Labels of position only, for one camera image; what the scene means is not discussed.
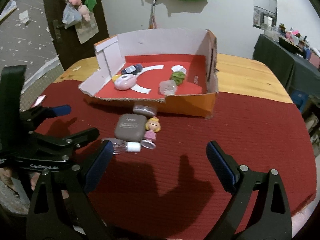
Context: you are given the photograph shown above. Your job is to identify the clear bottle white cap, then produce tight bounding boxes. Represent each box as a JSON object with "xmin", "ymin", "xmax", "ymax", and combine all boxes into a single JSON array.
[{"xmin": 101, "ymin": 138, "xmax": 141, "ymax": 155}]

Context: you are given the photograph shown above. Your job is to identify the yellow plastic lid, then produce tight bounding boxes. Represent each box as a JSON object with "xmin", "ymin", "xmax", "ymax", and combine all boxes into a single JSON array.
[{"xmin": 112, "ymin": 74, "xmax": 121, "ymax": 83}]

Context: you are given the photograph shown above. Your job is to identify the pink round case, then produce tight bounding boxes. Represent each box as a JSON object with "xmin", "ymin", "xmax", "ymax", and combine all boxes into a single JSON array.
[{"xmin": 114, "ymin": 74, "xmax": 137, "ymax": 91}]

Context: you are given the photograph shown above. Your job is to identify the clear small plastic box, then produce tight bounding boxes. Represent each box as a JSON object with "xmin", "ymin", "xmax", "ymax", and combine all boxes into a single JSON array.
[{"xmin": 159, "ymin": 80, "xmax": 177, "ymax": 96}]

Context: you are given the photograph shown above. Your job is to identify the green fuzzy toy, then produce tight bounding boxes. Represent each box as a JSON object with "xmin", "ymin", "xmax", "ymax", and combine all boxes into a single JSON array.
[{"xmin": 170, "ymin": 71, "xmax": 185, "ymax": 86}]

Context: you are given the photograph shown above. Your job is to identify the dark wooden door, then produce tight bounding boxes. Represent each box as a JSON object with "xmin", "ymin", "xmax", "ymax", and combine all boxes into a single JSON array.
[{"xmin": 43, "ymin": 0, "xmax": 109, "ymax": 70}]

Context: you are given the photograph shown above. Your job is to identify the grey square case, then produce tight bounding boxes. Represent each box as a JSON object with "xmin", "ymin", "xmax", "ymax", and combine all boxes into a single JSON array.
[{"xmin": 114, "ymin": 114, "xmax": 147, "ymax": 142}]

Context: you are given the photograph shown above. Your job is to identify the red table cloth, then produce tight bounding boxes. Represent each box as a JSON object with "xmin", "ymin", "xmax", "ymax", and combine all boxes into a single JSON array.
[{"xmin": 30, "ymin": 79, "xmax": 318, "ymax": 240}]

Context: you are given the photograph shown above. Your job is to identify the round grey jar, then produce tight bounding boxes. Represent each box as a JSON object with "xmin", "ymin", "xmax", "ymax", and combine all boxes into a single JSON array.
[{"xmin": 133, "ymin": 104, "xmax": 157, "ymax": 117}]

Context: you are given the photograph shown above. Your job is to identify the dark blue bottle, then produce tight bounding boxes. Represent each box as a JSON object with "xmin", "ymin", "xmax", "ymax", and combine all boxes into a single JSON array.
[{"xmin": 121, "ymin": 63, "xmax": 143, "ymax": 75}]

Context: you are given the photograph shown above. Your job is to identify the blonde doll figurine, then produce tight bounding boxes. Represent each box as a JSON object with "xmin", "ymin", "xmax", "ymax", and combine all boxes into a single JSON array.
[{"xmin": 140, "ymin": 116, "xmax": 161, "ymax": 150}]

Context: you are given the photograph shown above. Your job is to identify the pink plush toys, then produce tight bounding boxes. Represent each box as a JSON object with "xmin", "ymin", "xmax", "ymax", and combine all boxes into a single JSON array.
[{"xmin": 67, "ymin": 0, "xmax": 91, "ymax": 22}]

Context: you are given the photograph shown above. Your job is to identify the cardboard box with red bottom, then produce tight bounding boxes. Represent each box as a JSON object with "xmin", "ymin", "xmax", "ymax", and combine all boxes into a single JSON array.
[{"xmin": 79, "ymin": 28, "xmax": 219, "ymax": 118}]

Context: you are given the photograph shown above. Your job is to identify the white small cup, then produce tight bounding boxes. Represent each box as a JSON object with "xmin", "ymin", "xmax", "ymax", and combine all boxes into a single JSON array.
[{"xmin": 171, "ymin": 65, "xmax": 187, "ymax": 75}]

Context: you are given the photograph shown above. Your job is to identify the dark cloth covered side table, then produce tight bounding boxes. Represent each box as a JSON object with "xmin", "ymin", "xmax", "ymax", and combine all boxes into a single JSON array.
[{"xmin": 253, "ymin": 34, "xmax": 320, "ymax": 97}]

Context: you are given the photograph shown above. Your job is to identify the wooden table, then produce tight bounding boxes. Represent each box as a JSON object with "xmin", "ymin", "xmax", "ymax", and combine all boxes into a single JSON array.
[{"xmin": 55, "ymin": 54, "xmax": 292, "ymax": 103}]

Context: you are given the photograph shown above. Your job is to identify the orange handled broom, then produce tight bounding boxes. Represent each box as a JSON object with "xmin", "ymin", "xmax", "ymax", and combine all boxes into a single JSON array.
[{"xmin": 148, "ymin": 0, "xmax": 157, "ymax": 29}]

